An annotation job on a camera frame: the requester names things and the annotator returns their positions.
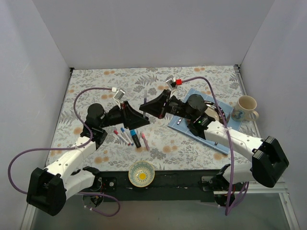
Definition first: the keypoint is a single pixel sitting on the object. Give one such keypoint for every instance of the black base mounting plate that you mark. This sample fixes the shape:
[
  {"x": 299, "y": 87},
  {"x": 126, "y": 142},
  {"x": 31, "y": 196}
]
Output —
[{"x": 166, "y": 186}]

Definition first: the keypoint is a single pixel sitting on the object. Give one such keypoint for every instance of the white red marker pen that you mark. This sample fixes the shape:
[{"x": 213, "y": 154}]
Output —
[{"x": 121, "y": 137}]

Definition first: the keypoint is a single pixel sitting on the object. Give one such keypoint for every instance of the floral patterned tablecloth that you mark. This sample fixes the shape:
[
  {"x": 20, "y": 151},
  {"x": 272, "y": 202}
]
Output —
[{"x": 169, "y": 149}]

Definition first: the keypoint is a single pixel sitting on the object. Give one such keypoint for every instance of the pink marker pen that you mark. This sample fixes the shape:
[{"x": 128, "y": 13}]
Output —
[{"x": 145, "y": 141}]

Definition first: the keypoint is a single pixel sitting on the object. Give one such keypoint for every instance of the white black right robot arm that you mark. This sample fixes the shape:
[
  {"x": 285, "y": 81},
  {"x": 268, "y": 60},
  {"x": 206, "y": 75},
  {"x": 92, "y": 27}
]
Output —
[{"x": 267, "y": 160}]

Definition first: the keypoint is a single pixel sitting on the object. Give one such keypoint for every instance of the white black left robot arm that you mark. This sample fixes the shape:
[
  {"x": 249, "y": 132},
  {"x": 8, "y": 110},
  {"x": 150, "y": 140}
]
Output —
[{"x": 49, "y": 188}]

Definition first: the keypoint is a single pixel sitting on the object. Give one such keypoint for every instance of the aluminium frame rail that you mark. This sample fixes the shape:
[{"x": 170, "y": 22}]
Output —
[{"x": 262, "y": 209}]

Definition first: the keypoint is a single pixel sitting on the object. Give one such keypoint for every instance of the striped rim cream plate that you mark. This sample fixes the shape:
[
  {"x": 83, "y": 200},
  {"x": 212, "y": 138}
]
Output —
[{"x": 214, "y": 111}]

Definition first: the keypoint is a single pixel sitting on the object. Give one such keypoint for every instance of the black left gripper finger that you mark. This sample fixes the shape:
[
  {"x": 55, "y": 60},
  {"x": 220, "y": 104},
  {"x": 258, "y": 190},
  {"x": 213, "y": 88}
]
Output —
[
  {"x": 133, "y": 119},
  {"x": 122, "y": 117}
]

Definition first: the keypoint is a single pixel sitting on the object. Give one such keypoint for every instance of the light blue checkered napkin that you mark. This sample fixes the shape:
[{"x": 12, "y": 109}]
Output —
[{"x": 183, "y": 126}]

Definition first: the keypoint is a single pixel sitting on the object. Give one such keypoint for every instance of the cream painted mug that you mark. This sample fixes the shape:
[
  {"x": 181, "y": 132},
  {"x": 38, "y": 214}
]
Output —
[{"x": 245, "y": 109}]

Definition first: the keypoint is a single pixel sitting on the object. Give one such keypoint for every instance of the yellow centre patterned bowl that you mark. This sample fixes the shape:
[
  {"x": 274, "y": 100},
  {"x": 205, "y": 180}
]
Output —
[{"x": 141, "y": 174}]

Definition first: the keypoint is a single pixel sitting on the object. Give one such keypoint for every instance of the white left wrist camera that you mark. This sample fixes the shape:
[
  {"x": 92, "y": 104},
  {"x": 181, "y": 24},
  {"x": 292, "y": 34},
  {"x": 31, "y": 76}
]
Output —
[{"x": 119, "y": 93}]

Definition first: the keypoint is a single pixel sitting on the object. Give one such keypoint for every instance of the white blue marker pen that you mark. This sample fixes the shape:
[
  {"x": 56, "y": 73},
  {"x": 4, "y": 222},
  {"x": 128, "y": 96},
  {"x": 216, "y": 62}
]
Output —
[{"x": 126, "y": 135}]

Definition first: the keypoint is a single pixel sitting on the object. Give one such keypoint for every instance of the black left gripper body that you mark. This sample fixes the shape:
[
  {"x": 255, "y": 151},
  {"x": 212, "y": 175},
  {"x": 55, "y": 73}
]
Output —
[{"x": 124, "y": 113}]

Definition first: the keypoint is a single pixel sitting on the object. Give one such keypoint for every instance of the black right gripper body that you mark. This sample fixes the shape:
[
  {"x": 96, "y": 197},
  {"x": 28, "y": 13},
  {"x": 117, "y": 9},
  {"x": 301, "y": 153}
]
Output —
[{"x": 165, "y": 104}]

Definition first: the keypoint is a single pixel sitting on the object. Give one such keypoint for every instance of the black blue highlighter pen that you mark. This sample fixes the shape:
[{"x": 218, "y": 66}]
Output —
[{"x": 135, "y": 138}]

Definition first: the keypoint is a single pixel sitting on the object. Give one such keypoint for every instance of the purple black pen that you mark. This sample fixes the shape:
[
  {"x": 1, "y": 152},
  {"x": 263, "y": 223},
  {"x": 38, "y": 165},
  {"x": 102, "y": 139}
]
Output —
[{"x": 144, "y": 101}]

